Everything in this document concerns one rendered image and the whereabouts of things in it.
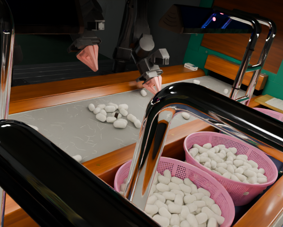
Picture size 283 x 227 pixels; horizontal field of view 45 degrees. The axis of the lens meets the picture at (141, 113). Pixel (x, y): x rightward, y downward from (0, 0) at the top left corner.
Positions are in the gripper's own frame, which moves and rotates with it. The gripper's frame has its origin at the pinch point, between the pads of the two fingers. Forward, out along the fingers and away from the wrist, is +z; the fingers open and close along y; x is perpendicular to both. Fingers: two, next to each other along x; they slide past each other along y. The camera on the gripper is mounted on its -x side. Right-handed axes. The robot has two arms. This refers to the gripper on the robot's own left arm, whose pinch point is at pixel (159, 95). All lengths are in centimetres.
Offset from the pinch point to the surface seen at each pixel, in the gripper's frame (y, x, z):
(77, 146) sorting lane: -49, -6, 9
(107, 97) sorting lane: -18.4, 7.1, -5.5
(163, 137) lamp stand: -80, -57, 19
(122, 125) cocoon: -31.3, -6.3, 7.9
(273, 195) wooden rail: -24, -36, 41
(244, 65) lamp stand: 0.7, -34.3, 6.4
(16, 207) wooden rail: -74, -16, 18
